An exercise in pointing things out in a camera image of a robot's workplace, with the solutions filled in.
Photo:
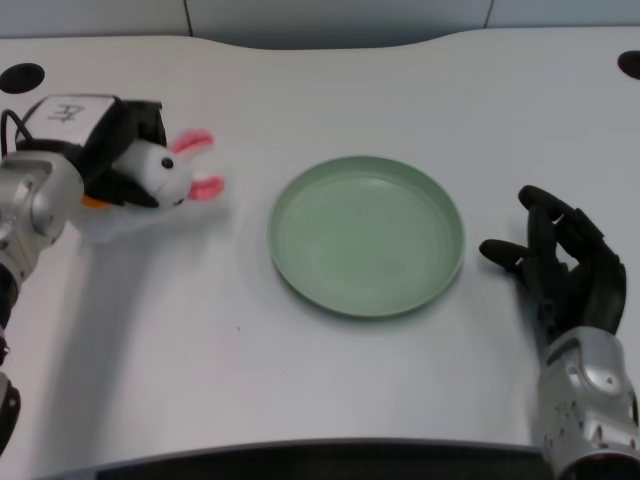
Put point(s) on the black robot torso edge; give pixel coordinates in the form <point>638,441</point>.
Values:
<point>320,462</point>

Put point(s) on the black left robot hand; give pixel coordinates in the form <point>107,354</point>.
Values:
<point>107,145</point>

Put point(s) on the green round plate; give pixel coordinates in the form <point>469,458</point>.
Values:
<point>367,235</point>

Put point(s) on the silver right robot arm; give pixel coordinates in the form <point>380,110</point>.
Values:
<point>587,405</point>

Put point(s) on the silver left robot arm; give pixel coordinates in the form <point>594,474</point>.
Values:
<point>30,220</point>

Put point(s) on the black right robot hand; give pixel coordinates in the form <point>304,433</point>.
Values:
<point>587,280</point>

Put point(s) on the white plush rabbit doll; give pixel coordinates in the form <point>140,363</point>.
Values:
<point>160,172</point>

